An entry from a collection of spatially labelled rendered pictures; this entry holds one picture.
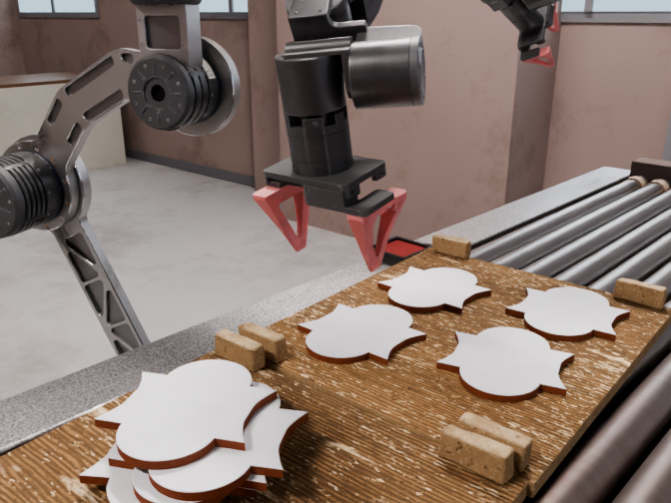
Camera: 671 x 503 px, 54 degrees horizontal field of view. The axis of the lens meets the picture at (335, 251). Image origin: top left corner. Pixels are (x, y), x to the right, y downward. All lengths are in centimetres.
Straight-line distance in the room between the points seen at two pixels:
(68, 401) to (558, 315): 54
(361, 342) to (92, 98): 101
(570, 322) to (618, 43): 282
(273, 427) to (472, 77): 291
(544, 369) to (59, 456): 45
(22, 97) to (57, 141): 411
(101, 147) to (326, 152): 555
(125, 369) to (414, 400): 31
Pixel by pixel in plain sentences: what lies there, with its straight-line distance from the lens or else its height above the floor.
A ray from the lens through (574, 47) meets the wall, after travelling 360.
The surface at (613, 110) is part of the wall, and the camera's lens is 355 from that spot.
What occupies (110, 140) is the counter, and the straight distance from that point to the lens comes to 613.
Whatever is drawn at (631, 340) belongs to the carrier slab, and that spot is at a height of 94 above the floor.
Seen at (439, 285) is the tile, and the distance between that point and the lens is 85.
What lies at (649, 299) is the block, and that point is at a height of 95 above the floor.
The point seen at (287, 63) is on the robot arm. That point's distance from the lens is 57.
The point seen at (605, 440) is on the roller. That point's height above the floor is 92.
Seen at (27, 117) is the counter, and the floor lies 50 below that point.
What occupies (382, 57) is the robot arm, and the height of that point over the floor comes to 124.
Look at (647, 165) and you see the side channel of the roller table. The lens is 168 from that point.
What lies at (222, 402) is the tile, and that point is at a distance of 55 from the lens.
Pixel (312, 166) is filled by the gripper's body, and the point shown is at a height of 115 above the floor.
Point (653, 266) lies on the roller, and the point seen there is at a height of 91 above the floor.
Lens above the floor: 128
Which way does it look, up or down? 20 degrees down
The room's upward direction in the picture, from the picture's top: straight up
